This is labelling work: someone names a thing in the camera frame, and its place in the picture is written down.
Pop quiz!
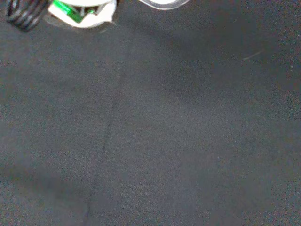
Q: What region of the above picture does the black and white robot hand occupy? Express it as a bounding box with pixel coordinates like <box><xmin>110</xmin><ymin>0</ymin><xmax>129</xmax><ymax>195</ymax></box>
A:
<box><xmin>6</xmin><ymin>0</ymin><xmax>118</xmax><ymax>33</ymax></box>

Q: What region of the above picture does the black bench cloth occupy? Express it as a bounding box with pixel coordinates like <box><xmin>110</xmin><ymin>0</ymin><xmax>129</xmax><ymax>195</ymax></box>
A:
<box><xmin>0</xmin><ymin>0</ymin><xmax>301</xmax><ymax>226</ymax></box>

